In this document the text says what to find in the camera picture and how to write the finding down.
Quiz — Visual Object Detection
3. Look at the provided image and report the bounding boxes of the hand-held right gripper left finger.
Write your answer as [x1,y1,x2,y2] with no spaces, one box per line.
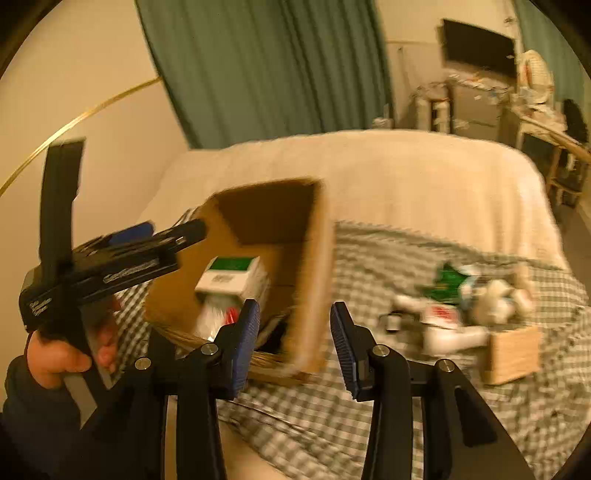
[88,299,262,480]

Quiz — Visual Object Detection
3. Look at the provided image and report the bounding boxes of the blue white packet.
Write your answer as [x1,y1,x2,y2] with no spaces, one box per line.
[459,265,486,308]

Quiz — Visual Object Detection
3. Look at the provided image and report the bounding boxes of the white green carton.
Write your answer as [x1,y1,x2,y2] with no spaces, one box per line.
[194,256,271,305]

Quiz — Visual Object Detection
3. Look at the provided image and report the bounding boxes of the green snack packet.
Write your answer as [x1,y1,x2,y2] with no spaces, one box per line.
[421,262,468,304]

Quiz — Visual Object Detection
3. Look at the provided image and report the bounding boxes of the checkered blanket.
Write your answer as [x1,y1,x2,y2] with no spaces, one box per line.
[113,208,591,480]

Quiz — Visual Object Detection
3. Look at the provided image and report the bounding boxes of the person's left forearm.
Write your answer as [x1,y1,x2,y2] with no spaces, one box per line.
[0,355,100,480]

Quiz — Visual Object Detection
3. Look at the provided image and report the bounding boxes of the small wooden box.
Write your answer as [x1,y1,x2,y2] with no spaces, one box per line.
[482,324,544,386]

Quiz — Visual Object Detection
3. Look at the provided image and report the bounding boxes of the white bottle red label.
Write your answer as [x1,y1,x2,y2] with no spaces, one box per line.
[393,294,463,330]

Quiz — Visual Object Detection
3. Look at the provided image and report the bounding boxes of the white bedspread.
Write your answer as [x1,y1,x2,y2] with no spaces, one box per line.
[139,129,568,271]

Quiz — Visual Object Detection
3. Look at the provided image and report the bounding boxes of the woven basket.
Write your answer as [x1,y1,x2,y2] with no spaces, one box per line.
[152,320,319,386]

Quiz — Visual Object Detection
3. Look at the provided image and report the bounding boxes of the cardboard box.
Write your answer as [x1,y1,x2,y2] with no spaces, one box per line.
[145,178,336,376]

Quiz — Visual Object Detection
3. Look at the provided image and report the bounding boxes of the white fan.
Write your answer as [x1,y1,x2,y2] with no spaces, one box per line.
[518,49,556,89]

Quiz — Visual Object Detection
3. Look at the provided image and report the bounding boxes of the white tube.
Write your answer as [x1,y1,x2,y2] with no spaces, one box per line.
[419,324,491,357]

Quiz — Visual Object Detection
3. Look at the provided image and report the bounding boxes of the white blue soft item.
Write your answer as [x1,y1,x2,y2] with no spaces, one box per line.
[475,265,537,326]

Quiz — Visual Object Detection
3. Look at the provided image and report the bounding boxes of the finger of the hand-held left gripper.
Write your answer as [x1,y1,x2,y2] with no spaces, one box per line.
[168,218,207,254]
[106,222,154,249]

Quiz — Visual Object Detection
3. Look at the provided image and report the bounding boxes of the green curtain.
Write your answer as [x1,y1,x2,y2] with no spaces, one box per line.
[135,0,393,149]
[513,0,585,90]

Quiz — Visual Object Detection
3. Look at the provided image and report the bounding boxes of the person's left hand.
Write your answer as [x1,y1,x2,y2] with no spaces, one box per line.
[25,298,123,390]

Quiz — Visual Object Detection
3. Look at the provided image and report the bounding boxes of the black television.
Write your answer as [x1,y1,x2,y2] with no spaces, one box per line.
[438,18,517,79]

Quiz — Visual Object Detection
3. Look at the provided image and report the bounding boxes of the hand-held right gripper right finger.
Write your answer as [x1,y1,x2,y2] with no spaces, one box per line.
[330,302,536,480]

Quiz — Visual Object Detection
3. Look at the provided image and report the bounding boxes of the wooden side table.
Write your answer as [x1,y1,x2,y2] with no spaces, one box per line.
[513,104,591,206]

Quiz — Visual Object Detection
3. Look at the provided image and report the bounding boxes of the white red packet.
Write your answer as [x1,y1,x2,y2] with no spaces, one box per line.
[196,295,243,340]

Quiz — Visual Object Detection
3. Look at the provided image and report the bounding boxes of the cluttered grey cabinet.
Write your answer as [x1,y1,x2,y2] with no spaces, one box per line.
[449,74,514,140]

